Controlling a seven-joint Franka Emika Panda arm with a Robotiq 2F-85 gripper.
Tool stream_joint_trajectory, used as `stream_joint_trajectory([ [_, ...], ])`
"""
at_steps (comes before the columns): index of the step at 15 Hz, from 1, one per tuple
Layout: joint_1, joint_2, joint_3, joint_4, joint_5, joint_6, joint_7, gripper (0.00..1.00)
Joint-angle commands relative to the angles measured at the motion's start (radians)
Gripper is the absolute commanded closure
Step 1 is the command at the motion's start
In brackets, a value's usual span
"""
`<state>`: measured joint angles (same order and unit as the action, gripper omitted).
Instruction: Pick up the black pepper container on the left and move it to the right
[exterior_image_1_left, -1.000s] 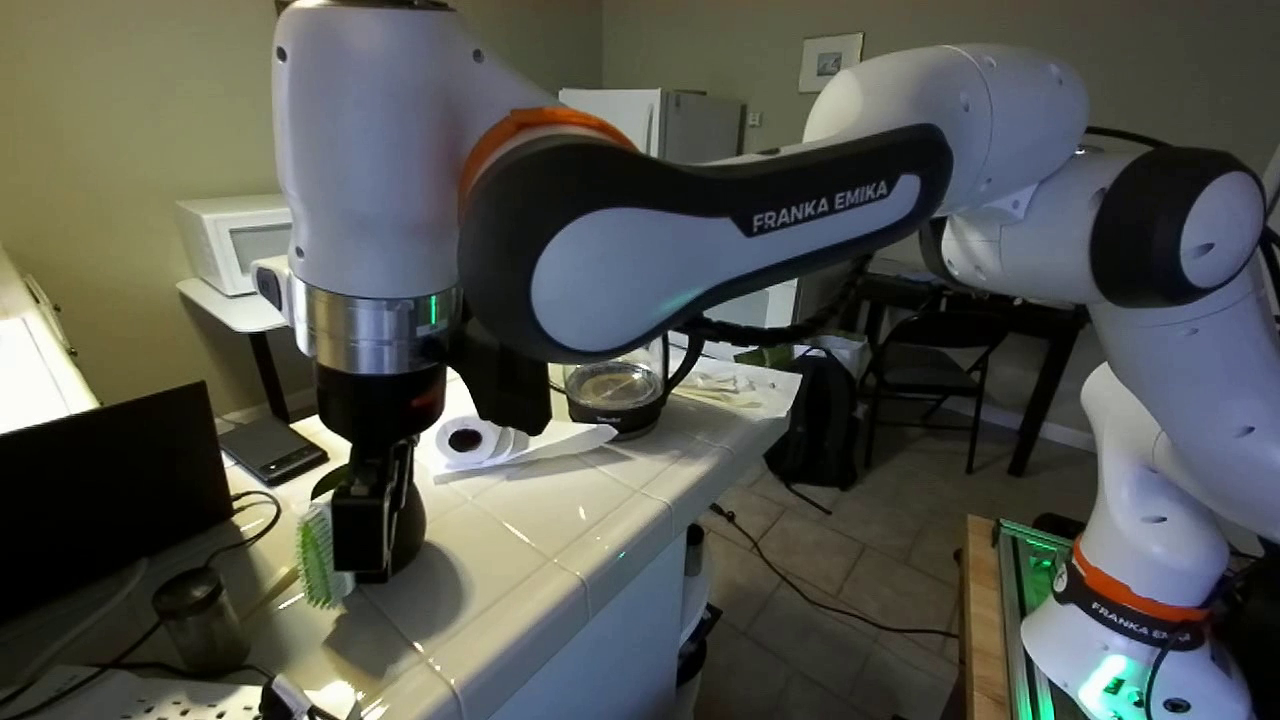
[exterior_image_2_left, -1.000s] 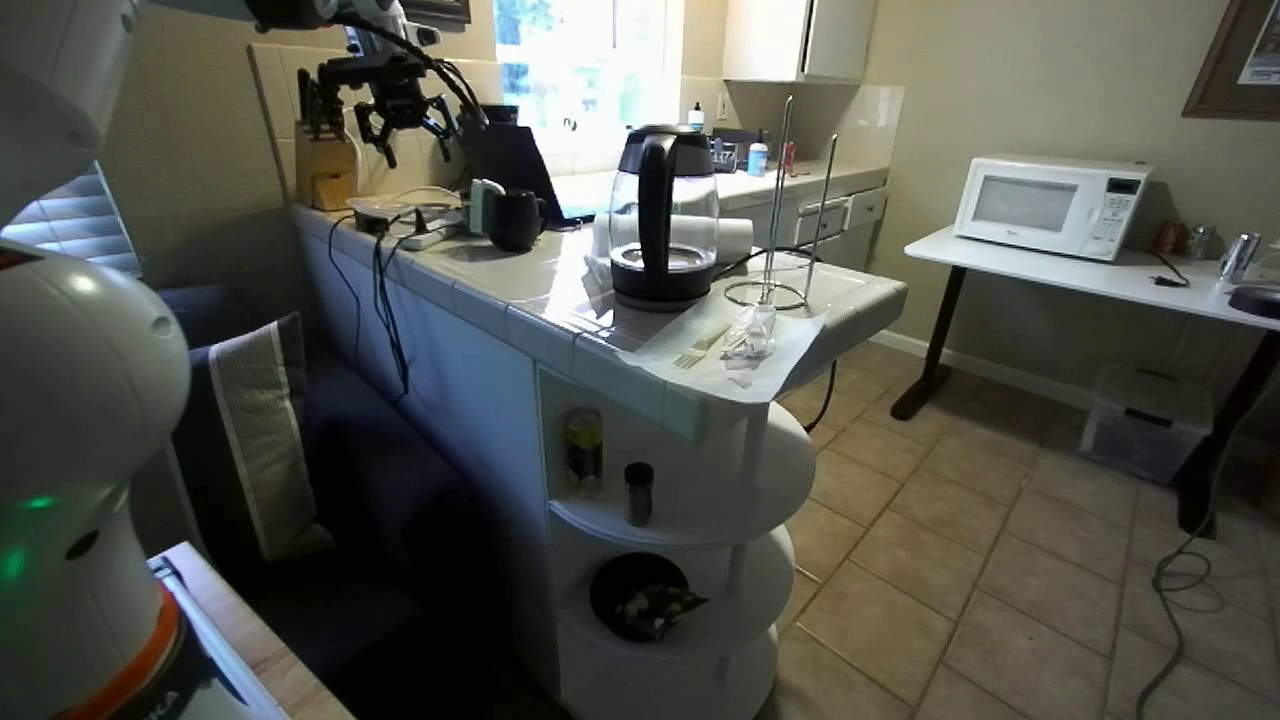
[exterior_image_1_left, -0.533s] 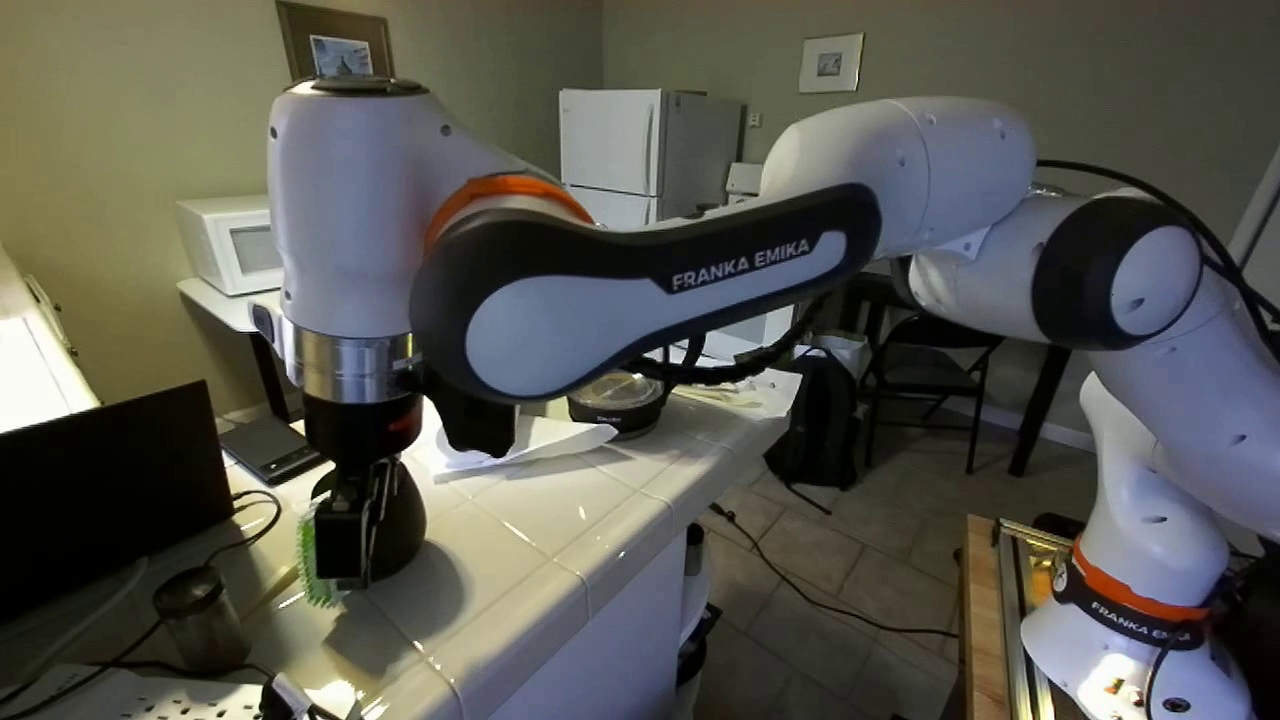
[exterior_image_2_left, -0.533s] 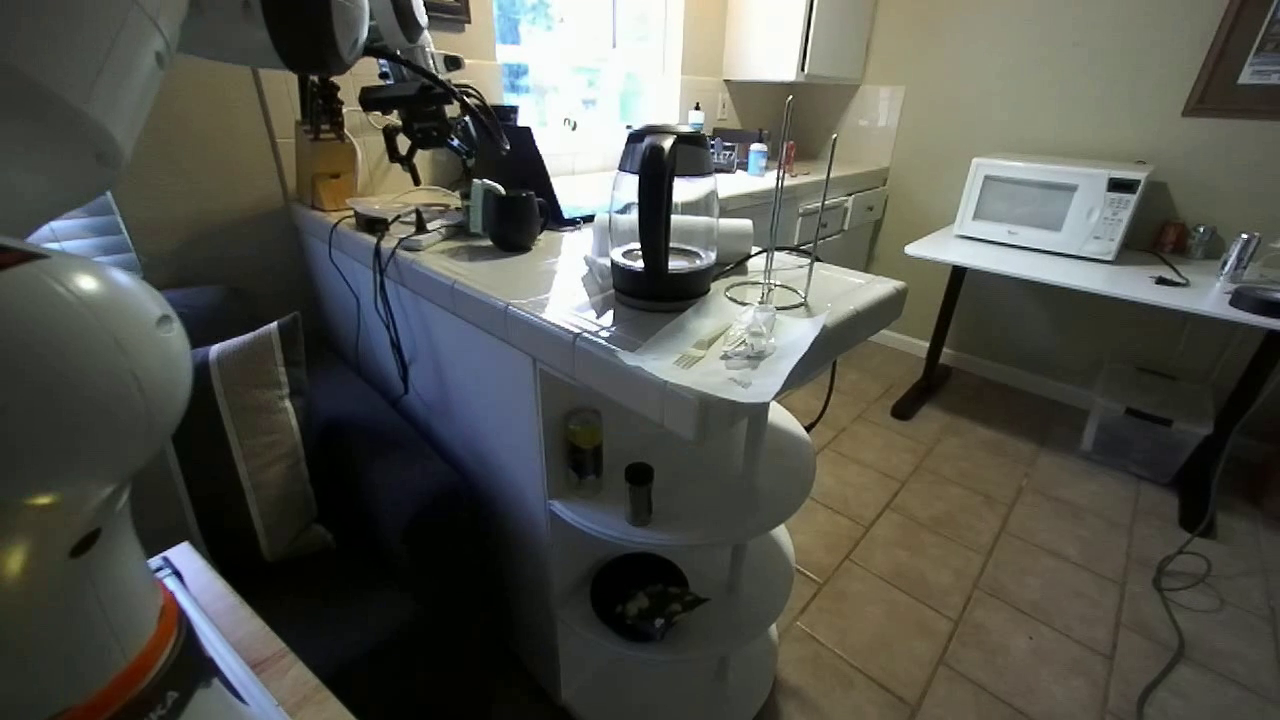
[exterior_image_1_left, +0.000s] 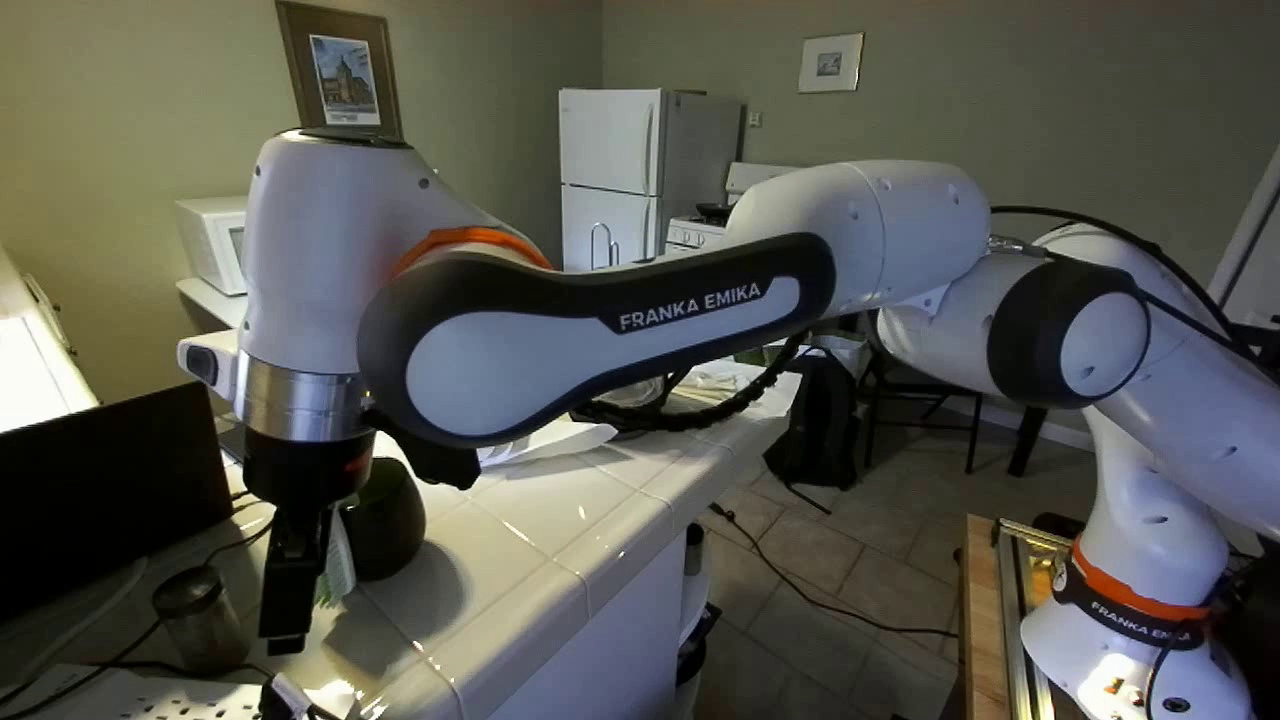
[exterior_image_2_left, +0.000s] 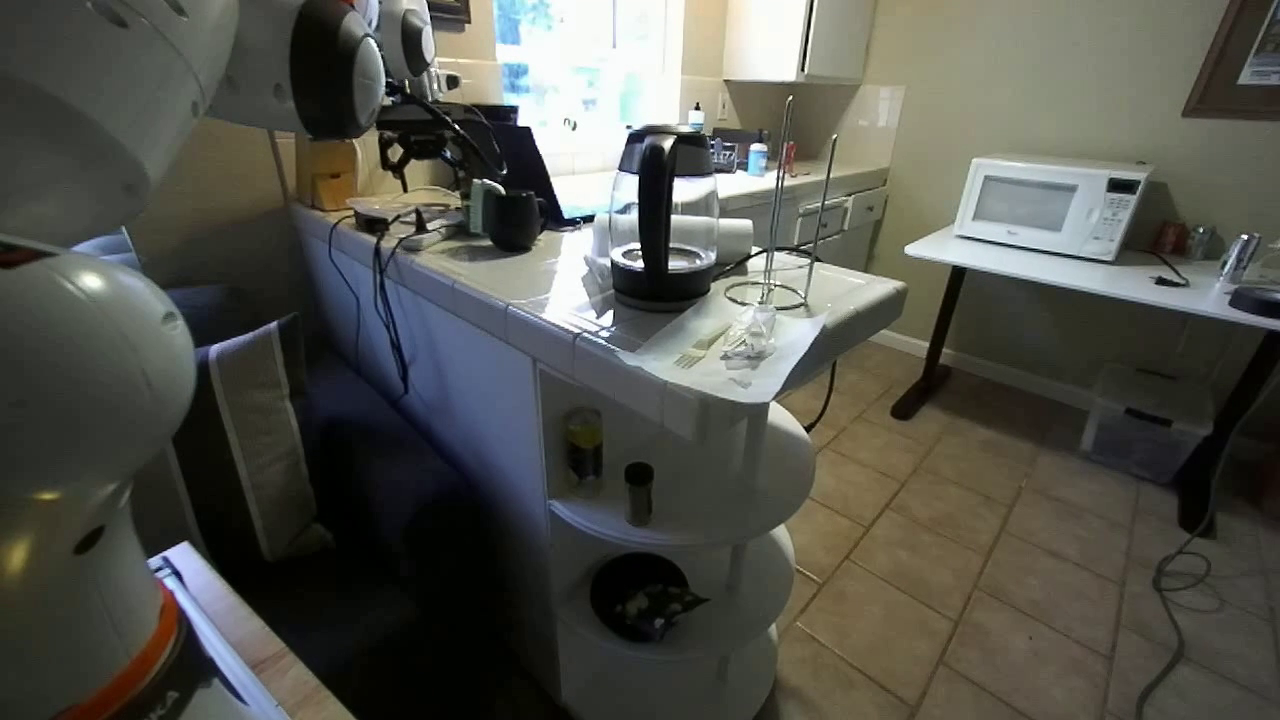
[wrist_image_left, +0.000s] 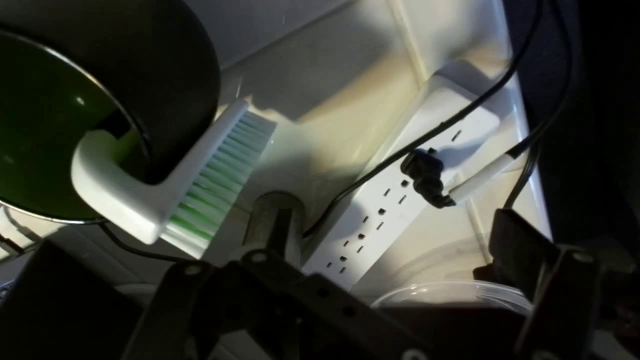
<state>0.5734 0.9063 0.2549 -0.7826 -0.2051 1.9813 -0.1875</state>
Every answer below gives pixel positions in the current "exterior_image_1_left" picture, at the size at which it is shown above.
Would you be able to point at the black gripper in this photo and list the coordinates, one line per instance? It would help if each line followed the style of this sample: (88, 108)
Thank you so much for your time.
(306, 472)

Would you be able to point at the black pepper container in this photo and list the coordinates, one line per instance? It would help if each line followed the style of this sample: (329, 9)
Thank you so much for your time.
(202, 625)

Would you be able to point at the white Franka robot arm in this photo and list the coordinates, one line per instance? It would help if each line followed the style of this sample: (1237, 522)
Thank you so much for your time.
(603, 321)

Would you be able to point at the white green dish brush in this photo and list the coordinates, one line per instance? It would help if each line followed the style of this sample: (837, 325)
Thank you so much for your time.
(343, 562)

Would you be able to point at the dark green bowl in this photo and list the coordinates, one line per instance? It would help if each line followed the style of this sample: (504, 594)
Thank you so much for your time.
(391, 522)

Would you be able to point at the white power strip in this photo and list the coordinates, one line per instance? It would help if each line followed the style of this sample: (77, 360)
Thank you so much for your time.
(186, 701)

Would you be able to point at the white side table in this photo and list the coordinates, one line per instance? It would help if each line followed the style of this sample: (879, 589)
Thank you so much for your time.
(206, 307)

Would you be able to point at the white microwave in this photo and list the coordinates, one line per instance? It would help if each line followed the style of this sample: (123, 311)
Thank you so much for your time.
(210, 245)

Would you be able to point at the papers on counter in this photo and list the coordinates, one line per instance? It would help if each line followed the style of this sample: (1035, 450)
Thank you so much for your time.
(741, 384)

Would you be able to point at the brown framed picture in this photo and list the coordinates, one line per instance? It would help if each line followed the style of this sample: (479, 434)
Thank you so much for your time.
(343, 73)

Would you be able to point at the white refrigerator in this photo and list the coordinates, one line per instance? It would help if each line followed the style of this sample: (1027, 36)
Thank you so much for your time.
(613, 163)

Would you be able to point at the black backpack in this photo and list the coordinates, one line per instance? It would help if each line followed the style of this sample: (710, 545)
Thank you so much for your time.
(817, 434)

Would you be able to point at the black folding chair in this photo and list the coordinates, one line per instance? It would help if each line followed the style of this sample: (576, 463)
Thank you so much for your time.
(923, 400)

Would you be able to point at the wooden base board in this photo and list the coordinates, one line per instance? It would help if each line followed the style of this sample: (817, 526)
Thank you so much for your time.
(981, 625)

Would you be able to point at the dark wooden table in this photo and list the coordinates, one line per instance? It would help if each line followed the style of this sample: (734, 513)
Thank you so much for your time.
(1027, 443)

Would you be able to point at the small white framed picture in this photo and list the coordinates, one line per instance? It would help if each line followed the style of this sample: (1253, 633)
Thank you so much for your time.
(828, 63)

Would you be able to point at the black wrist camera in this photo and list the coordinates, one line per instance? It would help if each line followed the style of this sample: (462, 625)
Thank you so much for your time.
(434, 463)

